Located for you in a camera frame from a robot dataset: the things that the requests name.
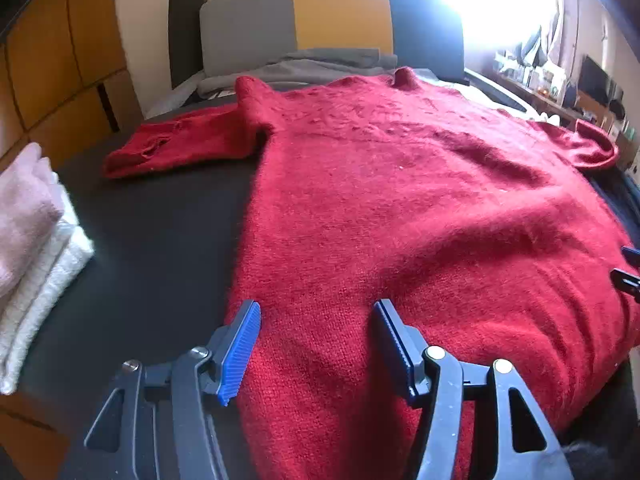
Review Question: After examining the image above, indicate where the grey and yellow headboard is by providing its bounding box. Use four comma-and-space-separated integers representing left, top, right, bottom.
199, 0, 393, 77

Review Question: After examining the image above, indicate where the folded pink knit garment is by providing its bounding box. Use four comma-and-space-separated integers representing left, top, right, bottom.
0, 142, 67, 298

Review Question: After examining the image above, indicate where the wooden cabinet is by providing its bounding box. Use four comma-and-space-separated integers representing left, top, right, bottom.
0, 0, 143, 171

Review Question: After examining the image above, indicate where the red knit sweater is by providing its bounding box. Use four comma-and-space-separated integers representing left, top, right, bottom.
102, 66, 640, 480

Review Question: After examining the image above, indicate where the cluttered wooden desk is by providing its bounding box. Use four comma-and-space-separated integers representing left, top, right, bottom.
487, 50, 640, 171

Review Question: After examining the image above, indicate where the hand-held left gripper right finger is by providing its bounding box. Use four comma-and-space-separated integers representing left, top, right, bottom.
372, 299, 576, 480

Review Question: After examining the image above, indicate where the dark blue clothing pile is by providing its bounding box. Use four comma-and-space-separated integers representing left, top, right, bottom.
585, 165, 640, 251

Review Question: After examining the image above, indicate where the grey crumpled garment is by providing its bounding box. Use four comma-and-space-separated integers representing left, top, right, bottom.
196, 47, 399, 100

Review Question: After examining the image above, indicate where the folded white knit garment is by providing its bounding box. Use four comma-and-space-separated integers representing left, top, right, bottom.
0, 172, 96, 395

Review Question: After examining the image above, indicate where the black monitor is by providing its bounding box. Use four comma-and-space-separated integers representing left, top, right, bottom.
577, 55, 613, 107

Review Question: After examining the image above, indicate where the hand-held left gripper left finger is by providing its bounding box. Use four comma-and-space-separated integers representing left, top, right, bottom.
60, 300, 262, 480

